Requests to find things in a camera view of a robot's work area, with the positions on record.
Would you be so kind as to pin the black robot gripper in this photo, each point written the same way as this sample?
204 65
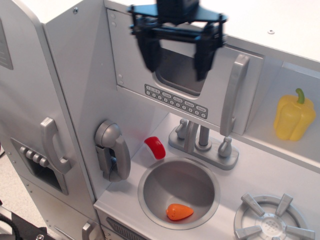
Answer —
182 21

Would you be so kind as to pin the grey toy microwave door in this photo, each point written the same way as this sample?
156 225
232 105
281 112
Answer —
226 93

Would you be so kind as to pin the grey toy faucet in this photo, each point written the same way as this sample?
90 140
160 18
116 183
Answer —
195 140

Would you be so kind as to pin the red toy pepper slice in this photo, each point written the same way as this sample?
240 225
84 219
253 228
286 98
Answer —
155 147

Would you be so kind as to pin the grey toy telephone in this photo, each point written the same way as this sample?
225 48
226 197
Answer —
112 152

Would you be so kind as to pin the round grey toy sink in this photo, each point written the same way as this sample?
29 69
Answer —
179 180

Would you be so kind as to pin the yellow toy bell pepper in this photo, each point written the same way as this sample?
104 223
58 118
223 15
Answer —
294 115

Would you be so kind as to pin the orange toy carrot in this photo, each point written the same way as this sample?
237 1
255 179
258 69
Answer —
176 211

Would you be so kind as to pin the grey toy fridge door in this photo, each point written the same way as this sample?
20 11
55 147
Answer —
33 111

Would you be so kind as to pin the grey toy ice dispenser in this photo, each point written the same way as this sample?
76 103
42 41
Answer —
39 166

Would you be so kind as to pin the grey toy stove burner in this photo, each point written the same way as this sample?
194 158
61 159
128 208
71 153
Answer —
267 217

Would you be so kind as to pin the grey toy oven vent panel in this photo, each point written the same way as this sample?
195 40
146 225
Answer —
123 231

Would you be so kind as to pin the black base with screw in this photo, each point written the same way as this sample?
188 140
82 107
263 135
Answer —
13 227

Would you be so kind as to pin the grey lower door handle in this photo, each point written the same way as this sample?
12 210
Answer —
89 231

